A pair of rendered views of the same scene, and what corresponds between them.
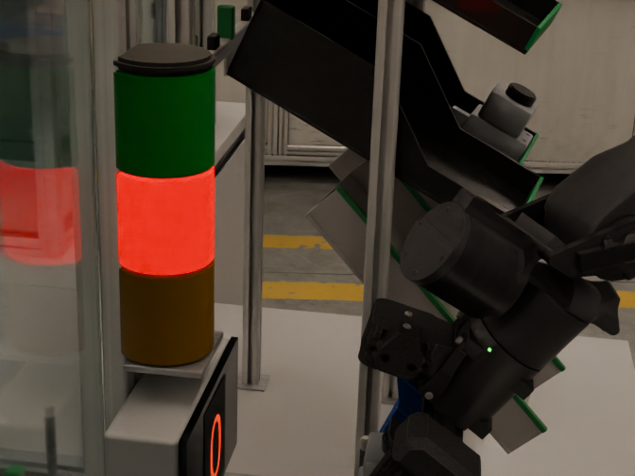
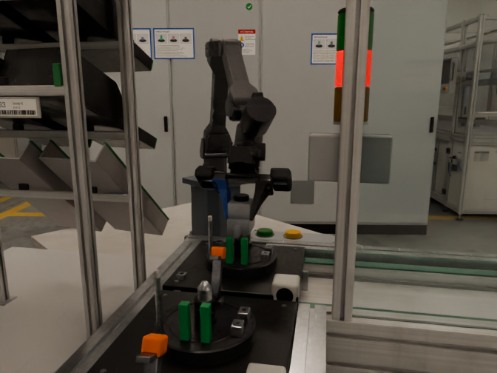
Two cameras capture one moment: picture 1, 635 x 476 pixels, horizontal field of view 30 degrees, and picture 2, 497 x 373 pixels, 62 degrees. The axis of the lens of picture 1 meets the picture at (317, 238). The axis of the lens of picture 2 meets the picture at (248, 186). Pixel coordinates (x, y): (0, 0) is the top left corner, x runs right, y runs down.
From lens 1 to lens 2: 101 cm
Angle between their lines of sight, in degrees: 83
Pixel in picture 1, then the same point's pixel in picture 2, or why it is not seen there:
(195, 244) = not seen: hidden behind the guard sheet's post
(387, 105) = (131, 94)
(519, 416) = (163, 217)
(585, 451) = not seen: hidden behind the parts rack
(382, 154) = (132, 117)
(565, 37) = not seen: outside the picture
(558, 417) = (62, 266)
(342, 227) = (109, 162)
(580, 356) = (15, 256)
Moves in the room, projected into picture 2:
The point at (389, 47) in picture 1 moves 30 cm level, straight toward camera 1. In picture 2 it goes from (129, 67) to (297, 66)
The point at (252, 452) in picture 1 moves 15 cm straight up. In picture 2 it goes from (23, 344) to (12, 266)
